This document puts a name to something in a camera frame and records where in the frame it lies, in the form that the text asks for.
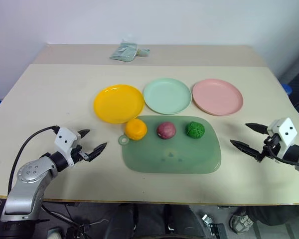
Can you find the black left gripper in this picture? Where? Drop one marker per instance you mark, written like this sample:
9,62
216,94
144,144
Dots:
77,155

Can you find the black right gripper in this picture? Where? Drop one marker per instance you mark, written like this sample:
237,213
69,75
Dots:
271,145

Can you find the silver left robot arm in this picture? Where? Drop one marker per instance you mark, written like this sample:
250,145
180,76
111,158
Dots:
30,174

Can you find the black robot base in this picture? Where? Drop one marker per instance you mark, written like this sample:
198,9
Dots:
17,230

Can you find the yellow plastic plate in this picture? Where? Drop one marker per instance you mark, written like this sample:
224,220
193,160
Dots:
117,103

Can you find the orange toy fruit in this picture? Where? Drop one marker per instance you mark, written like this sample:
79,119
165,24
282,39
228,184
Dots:
136,130

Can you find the pink plastic plate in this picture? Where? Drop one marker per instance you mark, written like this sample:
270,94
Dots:
217,97

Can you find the green toy vegetable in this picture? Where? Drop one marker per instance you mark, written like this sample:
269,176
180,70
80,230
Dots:
195,130

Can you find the purple toy fruit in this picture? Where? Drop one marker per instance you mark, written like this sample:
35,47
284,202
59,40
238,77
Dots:
166,130

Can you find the mint green plastic plate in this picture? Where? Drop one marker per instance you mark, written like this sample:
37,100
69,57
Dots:
167,95

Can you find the blue plastic stool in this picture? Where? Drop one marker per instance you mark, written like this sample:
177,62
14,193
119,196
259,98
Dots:
287,89

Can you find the dark trouser leg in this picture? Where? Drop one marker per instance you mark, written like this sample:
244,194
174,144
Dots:
276,214

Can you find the translucent green cutting board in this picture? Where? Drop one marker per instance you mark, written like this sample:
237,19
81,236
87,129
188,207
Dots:
174,156

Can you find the grey sneaker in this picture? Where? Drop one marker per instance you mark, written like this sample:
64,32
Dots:
241,224

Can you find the silver metal clamp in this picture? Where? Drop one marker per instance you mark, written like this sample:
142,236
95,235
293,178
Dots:
213,225

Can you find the crumpled teal cloth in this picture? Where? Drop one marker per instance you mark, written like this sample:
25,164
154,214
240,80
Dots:
123,51

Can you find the white shoe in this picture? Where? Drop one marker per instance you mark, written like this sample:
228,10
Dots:
54,234

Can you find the clear plastic wrapper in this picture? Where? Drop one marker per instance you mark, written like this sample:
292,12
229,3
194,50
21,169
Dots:
127,38

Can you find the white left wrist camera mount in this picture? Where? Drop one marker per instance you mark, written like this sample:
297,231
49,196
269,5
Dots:
64,139

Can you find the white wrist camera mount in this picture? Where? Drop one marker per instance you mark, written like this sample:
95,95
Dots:
64,139
286,130

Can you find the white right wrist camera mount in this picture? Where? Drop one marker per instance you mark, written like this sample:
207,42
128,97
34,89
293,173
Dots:
286,130

